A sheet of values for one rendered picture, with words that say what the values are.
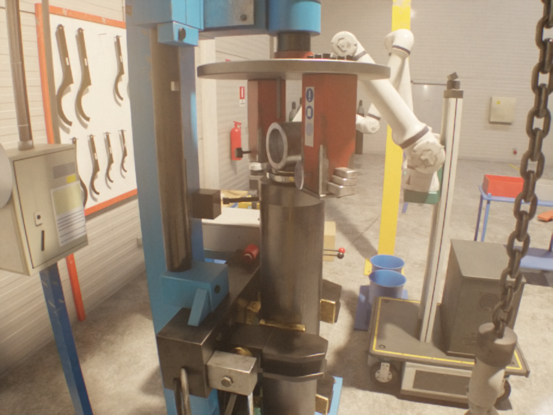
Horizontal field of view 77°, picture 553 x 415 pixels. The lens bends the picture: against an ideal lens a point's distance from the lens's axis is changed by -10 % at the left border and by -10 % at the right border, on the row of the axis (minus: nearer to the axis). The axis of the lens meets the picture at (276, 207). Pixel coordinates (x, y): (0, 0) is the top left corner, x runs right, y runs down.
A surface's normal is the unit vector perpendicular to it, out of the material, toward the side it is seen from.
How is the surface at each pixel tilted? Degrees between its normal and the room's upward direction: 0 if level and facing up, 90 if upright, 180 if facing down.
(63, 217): 90
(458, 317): 90
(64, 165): 90
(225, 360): 0
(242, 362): 0
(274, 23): 90
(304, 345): 0
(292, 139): 65
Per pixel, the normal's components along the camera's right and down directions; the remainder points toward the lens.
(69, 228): 0.96, 0.07
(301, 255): 0.22, 0.28
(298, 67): 0.01, 0.29
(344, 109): 0.45, 0.26
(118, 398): 0.00, -0.96
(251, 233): -0.26, 0.28
